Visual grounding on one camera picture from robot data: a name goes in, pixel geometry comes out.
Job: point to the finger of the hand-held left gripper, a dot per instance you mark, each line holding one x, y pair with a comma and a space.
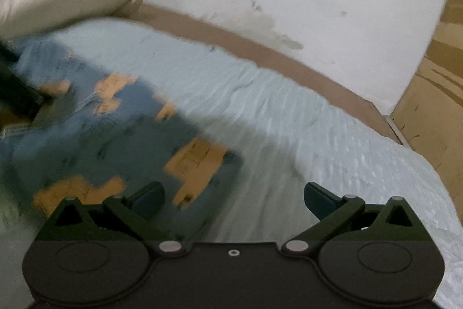
21, 95

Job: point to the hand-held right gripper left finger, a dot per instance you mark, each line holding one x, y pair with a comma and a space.
147, 201

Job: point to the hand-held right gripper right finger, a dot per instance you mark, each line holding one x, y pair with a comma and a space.
318, 201

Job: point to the blue pants with orange cars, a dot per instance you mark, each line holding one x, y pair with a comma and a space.
119, 135

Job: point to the light blue striped blanket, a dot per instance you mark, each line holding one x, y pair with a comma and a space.
289, 135

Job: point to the plywood wall panel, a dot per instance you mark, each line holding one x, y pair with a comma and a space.
437, 95

